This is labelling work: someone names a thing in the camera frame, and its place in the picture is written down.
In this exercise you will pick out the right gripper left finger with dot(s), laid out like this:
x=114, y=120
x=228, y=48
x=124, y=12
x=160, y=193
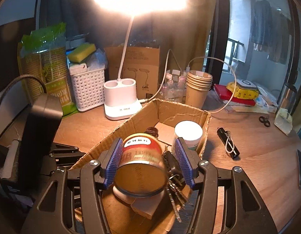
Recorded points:
x=110, y=160

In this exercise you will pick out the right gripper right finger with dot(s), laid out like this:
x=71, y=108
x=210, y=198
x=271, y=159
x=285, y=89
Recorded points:
x=188, y=161

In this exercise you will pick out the black car key fob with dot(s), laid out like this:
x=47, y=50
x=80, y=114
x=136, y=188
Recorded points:
x=176, y=182

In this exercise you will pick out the red gold tin can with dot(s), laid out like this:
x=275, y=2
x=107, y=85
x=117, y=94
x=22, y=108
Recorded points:
x=141, y=172

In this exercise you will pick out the black small flashlight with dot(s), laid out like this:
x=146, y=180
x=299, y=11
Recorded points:
x=229, y=145

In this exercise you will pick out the white round jar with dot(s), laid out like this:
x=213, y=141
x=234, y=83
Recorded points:
x=190, y=131

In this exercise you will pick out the black headphones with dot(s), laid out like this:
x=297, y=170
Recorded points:
x=152, y=131

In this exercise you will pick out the open cardboard box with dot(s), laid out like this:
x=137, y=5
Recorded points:
x=163, y=115

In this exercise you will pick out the red book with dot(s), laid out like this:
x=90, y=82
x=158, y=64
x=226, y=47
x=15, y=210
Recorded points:
x=225, y=94

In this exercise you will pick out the white plastic basket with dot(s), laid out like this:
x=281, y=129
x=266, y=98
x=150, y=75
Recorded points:
x=88, y=88

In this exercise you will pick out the stack of paper cups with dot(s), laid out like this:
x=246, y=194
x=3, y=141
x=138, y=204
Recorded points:
x=198, y=84

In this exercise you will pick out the black scissors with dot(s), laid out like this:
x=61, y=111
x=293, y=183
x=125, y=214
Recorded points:
x=264, y=120

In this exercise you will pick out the yellow packet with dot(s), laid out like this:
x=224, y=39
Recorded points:
x=243, y=89

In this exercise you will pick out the brown lamp packaging box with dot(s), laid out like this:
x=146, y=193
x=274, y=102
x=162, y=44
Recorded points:
x=140, y=64

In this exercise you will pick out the clear tissue box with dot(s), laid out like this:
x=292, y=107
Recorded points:
x=284, y=121

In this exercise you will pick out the yellow green sponge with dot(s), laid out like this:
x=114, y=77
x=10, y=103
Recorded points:
x=81, y=52

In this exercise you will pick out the green snack bag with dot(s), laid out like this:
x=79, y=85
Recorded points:
x=42, y=53

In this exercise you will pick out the steel thermos mug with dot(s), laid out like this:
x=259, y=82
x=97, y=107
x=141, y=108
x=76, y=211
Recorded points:
x=287, y=97

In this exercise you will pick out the hanging clothes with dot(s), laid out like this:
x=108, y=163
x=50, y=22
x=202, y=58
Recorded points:
x=270, y=32

